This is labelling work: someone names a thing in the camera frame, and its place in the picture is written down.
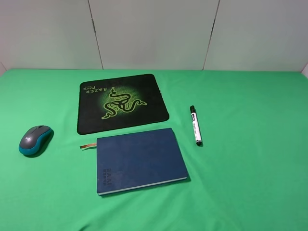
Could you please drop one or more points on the white black marker pen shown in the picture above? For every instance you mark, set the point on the white black marker pen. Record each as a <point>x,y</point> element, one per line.
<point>196,129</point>

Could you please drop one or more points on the brown ribbon bookmark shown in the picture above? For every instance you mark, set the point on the brown ribbon bookmark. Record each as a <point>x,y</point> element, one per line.
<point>88,146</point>

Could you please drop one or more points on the dark blue notebook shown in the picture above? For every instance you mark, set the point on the dark blue notebook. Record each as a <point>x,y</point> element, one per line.
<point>137,160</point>

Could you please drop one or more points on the black green mouse pad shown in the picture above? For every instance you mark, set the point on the black green mouse pad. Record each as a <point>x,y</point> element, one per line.
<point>121,102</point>

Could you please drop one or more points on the grey teal computer mouse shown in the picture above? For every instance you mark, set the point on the grey teal computer mouse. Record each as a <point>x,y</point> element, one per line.
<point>33,140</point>

